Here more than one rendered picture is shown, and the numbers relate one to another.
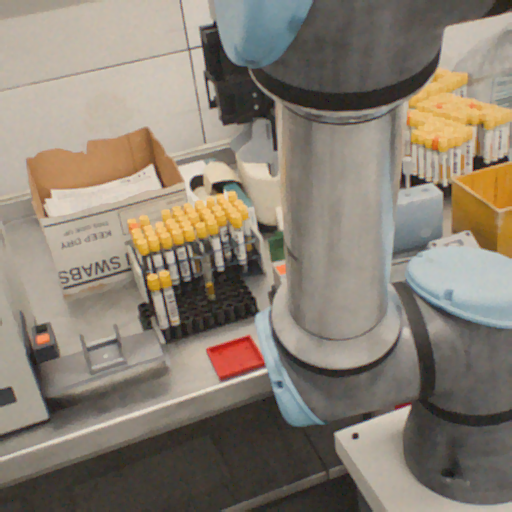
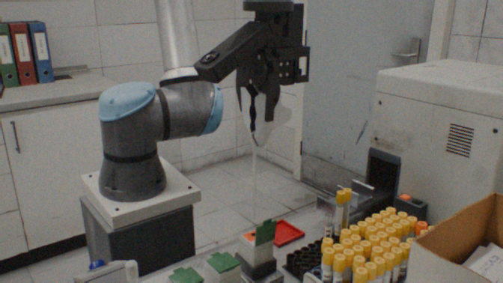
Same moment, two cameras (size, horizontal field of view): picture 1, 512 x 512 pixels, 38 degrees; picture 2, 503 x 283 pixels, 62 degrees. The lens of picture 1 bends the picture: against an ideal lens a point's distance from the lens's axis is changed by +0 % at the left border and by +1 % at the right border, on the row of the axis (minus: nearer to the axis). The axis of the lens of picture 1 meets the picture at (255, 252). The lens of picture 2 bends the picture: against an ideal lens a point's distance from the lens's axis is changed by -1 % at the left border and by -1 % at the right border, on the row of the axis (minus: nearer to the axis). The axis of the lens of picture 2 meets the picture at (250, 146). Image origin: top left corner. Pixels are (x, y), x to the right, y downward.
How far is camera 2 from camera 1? 1.51 m
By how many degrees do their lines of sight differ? 124
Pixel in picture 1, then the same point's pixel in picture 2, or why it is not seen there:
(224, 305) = (309, 248)
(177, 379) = (311, 220)
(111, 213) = (456, 221)
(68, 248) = (478, 229)
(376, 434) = (179, 189)
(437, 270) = (141, 86)
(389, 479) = (173, 175)
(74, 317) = not seen: hidden behind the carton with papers
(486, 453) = not seen: hidden behind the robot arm
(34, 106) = not seen: outside the picture
